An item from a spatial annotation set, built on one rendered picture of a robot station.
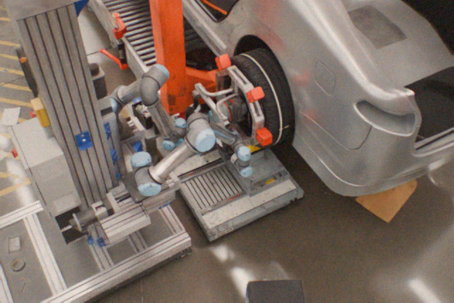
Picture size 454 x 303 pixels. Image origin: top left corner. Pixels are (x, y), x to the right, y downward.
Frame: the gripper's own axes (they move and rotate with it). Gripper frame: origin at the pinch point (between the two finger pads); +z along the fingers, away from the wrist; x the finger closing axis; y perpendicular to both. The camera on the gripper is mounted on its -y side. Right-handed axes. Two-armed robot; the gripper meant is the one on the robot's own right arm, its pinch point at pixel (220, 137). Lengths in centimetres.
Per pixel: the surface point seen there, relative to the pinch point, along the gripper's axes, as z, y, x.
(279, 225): -35, -83, -33
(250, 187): -3, -68, -25
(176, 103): 60, -19, 3
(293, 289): -93, -49, -1
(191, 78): 63, -3, -11
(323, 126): -46, 33, -42
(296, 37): -11, 72, -42
